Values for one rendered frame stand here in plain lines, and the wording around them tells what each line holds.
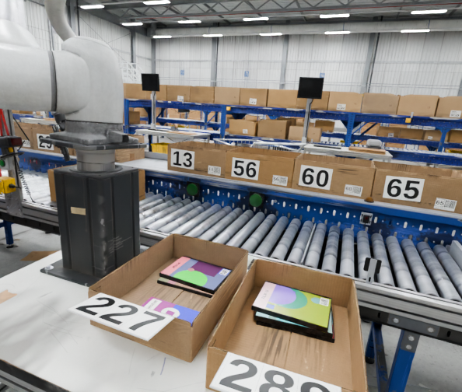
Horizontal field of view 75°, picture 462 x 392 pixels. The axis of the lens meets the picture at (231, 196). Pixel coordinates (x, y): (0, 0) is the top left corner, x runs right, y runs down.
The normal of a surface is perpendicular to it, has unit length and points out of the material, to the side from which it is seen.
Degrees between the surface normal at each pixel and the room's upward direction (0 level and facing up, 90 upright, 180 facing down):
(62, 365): 0
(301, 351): 2
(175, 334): 90
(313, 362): 1
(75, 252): 90
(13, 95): 125
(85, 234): 90
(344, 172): 90
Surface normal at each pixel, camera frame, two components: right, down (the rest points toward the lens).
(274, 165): -0.36, 0.24
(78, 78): 0.52, 0.21
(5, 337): 0.07, -0.96
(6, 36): 0.47, -0.51
